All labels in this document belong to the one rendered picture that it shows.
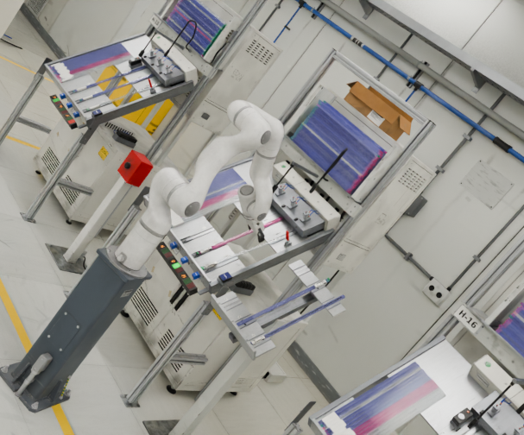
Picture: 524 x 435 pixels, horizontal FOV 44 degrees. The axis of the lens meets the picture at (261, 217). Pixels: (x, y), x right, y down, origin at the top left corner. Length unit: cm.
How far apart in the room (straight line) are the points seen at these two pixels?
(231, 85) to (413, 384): 238
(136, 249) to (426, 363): 128
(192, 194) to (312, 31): 348
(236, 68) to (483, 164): 177
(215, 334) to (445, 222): 197
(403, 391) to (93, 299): 128
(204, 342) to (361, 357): 165
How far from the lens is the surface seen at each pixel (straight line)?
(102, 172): 421
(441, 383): 280
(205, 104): 428
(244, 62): 429
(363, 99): 373
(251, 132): 245
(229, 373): 301
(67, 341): 275
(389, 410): 267
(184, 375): 343
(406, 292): 461
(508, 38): 493
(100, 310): 265
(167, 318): 354
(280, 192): 331
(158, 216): 253
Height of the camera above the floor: 176
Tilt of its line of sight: 13 degrees down
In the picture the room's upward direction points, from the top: 38 degrees clockwise
